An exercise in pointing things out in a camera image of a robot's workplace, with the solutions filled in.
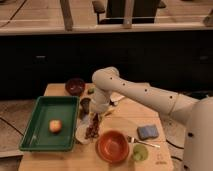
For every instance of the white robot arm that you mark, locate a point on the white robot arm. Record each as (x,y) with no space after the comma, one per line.
(195,114)

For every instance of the green plastic cup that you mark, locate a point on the green plastic cup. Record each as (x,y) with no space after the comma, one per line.
(140,153)

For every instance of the yellow-red apple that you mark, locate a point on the yellow-red apple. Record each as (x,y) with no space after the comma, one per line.
(55,126)

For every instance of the black office chair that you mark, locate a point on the black office chair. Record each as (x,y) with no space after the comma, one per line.
(127,11)

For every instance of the green plastic tray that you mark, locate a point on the green plastic tray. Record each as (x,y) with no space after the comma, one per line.
(37,136)

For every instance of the silver fork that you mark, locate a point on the silver fork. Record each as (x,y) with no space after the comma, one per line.
(134,140)

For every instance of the small metal cup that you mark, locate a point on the small metal cup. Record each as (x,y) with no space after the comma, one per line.
(85,102)

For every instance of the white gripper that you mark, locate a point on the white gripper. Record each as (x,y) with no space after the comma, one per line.
(98,108)

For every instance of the orange bowl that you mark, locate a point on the orange bowl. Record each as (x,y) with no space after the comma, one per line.
(112,147)

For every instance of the dark maroon bowl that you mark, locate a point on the dark maroon bowl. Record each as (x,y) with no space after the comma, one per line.
(75,86)

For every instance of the blue sponge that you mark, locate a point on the blue sponge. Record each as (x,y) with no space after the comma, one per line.
(147,132)

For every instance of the white paper cup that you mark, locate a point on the white paper cup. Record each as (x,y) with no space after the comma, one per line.
(82,134)

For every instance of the dark red grape bunch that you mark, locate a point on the dark red grape bunch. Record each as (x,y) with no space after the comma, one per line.
(92,131)

